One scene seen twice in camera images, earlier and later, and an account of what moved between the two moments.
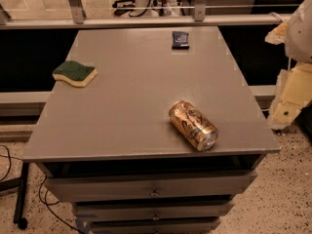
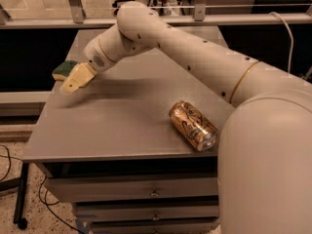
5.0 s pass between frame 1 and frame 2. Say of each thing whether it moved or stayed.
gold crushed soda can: stayed
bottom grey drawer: stayed
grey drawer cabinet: stayed
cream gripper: moved
